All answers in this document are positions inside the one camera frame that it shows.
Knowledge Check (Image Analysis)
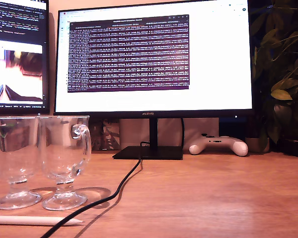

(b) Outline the small footed glass cup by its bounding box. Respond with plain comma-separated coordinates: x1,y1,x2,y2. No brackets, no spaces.
0,116,43,210
37,115,92,211

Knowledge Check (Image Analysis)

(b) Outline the black monitor power cable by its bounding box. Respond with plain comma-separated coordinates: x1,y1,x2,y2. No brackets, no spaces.
180,118,186,149

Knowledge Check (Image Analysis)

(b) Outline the thick black table cable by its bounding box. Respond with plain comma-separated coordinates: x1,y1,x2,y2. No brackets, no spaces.
39,141,151,238

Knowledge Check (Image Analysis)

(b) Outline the black monitor showing code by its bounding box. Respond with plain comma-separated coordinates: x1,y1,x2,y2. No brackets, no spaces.
0,0,50,115

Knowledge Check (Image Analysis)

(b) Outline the green leafy house plant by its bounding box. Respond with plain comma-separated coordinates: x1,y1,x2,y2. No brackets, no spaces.
249,0,298,149

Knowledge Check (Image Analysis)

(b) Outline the white game controller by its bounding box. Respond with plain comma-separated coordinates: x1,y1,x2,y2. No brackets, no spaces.
188,133,249,157

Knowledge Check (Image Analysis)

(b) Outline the leaf print picture card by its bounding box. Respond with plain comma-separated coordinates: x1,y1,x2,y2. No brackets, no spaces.
90,118,121,151

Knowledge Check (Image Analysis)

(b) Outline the white pen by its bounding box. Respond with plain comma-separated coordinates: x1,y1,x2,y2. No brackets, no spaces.
0,215,84,226

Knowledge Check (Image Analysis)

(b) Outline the large black Huawei monitor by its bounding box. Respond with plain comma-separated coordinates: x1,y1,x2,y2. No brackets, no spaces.
53,0,254,160

